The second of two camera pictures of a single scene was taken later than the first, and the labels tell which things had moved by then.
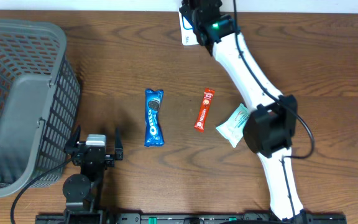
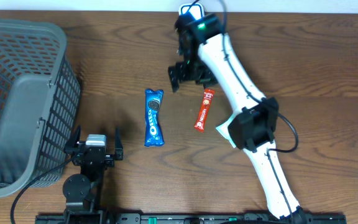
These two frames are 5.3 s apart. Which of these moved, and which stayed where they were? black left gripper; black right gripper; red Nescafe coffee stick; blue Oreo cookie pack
Moved: black right gripper
Stayed: blue Oreo cookie pack; black left gripper; red Nescafe coffee stick
